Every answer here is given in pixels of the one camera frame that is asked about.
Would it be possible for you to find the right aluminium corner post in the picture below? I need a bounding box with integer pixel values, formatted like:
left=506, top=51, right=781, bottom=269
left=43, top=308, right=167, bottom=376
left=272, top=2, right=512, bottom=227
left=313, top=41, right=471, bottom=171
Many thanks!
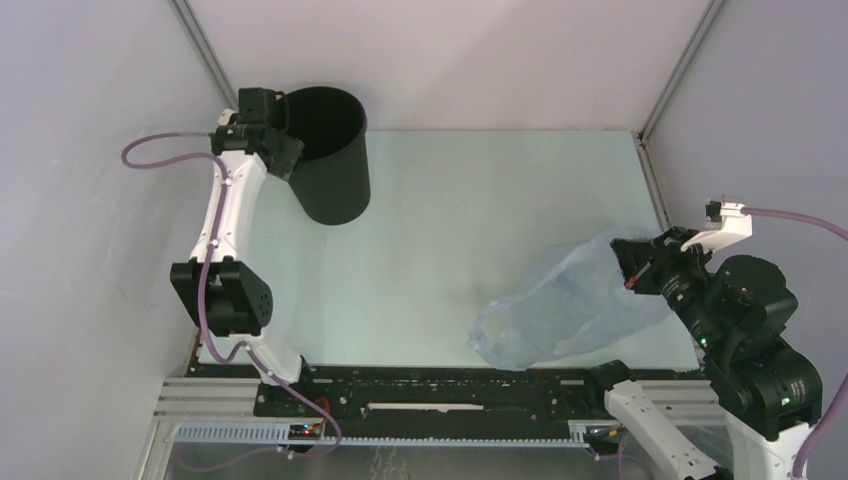
left=638, top=0, right=728, bottom=146

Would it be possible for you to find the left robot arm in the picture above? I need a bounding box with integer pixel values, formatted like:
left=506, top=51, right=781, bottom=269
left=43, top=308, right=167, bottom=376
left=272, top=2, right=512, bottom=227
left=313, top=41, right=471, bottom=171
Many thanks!
left=170, top=87, right=316, bottom=417

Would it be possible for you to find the left aluminium corner post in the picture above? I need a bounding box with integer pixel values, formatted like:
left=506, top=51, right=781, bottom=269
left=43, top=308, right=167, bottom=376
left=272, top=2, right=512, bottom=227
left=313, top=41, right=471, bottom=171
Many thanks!
left=168, top=0, right=238, bottom=110

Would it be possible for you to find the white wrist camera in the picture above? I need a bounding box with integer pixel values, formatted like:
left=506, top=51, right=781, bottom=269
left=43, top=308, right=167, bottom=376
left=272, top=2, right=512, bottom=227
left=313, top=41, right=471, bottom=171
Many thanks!
left=680, top=197, right=753, bottom=253
left=217, top=108, right=238, bottom=126

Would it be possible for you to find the black cylindrical trash bin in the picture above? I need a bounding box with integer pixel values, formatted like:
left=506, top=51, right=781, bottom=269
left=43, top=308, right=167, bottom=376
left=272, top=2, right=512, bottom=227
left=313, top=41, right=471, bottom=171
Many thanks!
left=269, top=86, right=371, bottom=226

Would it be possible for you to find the light blue plastic trash bag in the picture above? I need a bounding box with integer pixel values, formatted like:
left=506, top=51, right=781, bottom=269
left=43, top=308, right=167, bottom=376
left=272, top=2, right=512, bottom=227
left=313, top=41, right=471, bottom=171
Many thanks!
left=468, top=227, right=670, bottom=371

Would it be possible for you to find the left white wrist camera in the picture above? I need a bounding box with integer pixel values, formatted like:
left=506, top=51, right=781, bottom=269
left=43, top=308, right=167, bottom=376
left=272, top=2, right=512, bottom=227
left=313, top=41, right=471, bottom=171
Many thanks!
left=217, top=108, right=238, bottom=126

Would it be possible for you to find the grey toothed cable duct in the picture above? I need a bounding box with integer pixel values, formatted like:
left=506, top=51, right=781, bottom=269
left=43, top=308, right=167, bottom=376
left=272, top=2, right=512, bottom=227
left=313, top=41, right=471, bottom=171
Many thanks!
left=174, top=421, right=602, bottom=448

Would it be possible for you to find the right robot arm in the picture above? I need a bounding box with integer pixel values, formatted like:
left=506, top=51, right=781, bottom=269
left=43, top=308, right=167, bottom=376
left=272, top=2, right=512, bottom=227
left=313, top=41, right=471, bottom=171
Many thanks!
left=581, top=227, right=824, bottom=479

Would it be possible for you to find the small circuit board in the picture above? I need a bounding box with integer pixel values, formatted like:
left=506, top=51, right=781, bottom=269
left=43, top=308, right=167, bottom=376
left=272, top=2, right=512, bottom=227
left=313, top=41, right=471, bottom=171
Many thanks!
left=287, top=424, right=322, bottom=440

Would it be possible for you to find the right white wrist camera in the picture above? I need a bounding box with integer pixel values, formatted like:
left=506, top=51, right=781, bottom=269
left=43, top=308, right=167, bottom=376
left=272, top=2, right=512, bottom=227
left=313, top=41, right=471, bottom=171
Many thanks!
left=680, top=197, right=753, bottom=253

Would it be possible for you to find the aluminium corner post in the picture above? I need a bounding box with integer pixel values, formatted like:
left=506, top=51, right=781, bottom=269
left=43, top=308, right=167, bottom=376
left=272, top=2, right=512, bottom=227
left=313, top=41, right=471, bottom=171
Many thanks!
left=168, top=0, right=238, bottom=110
left=638, top=0, right=728, bottom=146

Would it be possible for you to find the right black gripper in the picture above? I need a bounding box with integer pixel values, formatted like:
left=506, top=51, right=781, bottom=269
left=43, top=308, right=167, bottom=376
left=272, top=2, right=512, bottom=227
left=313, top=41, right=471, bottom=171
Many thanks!
left=610, top=221, right=728, bottom=351

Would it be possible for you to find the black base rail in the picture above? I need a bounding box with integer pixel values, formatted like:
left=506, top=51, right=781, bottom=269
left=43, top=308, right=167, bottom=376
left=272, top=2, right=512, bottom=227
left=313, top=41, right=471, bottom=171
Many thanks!
left=196, top=366, right=618, bottom=439

